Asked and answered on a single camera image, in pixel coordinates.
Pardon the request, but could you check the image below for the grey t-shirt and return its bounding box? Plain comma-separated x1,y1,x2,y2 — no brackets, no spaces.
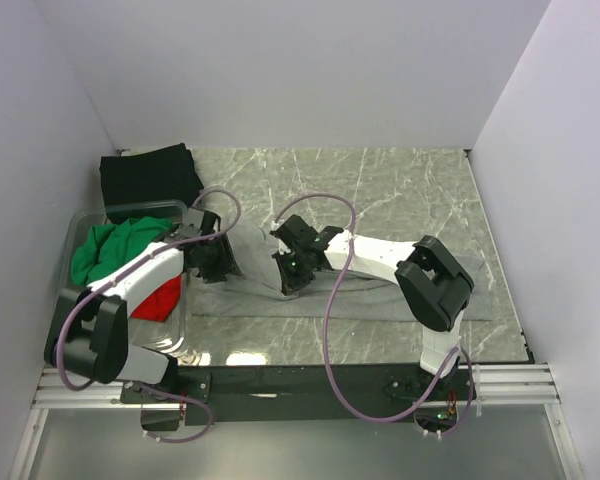
188,219,494,324

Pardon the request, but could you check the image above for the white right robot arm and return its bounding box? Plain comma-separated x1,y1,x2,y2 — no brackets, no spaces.
271,215,475,399

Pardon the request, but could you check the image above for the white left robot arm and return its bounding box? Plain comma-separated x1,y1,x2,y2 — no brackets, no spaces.
44,209,238,402

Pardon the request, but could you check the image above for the red t-shirt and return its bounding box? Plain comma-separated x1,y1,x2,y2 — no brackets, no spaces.
131,277,181,323

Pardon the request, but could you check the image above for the clear plastic bin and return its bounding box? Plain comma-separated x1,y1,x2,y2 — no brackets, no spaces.
44,200,187,382

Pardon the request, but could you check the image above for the folded black t-shirt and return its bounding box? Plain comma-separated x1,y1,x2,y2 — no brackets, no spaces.
99,143,204,224

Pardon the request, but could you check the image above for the green t-shirt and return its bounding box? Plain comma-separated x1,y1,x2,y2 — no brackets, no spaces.
70,216,174,286

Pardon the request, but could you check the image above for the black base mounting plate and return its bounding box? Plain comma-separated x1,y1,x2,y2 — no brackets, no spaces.
118,362,481,431

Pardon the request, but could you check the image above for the aluminium rail frame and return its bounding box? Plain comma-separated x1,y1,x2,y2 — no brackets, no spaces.
10,364,584,479

